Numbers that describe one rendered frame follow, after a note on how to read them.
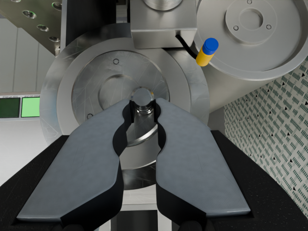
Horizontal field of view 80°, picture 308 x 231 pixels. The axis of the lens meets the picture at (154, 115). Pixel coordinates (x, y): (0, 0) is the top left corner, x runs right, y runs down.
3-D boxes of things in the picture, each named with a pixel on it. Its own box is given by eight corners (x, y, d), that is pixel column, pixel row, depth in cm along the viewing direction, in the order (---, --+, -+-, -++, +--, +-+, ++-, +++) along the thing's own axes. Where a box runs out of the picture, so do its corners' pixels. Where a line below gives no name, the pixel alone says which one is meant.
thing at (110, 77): (96, 34, 15) (184, 69, 14) (102, 47, 17) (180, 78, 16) (52, 121, 14) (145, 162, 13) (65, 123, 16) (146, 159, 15)
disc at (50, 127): (207, 22, 17) (212, 192, 15) (206, 25, 17) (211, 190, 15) (46, 21, 17) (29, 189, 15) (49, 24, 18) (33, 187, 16)
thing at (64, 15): (70, -103, 20) (65, 57, 18) (116, 27, 44) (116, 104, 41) (66, -103, 20) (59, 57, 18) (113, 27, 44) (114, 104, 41)
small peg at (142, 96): (150, 82, 11) (156, 104, 11) (151, 94, 14) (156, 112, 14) (128, 89, 11) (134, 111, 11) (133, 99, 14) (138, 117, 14)
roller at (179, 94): (190, 37, 16) (192, 171, 15) (169, 100, 42) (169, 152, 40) (61, 36, 16) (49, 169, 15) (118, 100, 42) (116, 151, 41)
